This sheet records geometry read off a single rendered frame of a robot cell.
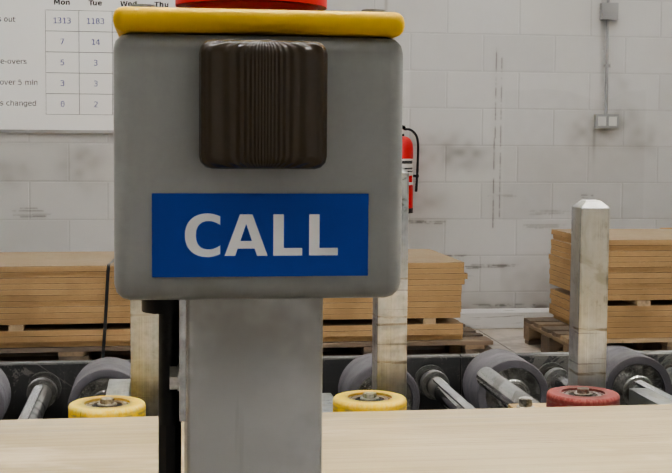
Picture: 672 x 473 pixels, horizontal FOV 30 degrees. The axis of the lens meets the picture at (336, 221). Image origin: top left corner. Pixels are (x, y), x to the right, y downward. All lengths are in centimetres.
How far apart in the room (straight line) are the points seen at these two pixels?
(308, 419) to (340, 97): 8
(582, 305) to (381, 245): 120
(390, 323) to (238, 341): 113
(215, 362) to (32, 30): 720
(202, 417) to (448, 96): 737
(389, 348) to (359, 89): 116
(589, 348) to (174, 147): 124
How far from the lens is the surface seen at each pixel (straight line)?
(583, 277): 150
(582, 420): 132
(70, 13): 750
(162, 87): 30
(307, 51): 29
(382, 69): 31
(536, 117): 782
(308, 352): 32
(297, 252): 30
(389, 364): 146
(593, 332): 151
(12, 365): 198
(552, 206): 786
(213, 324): 32
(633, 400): 189
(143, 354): 143
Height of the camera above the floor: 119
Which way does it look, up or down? 4 degrees down
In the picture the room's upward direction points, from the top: straight up
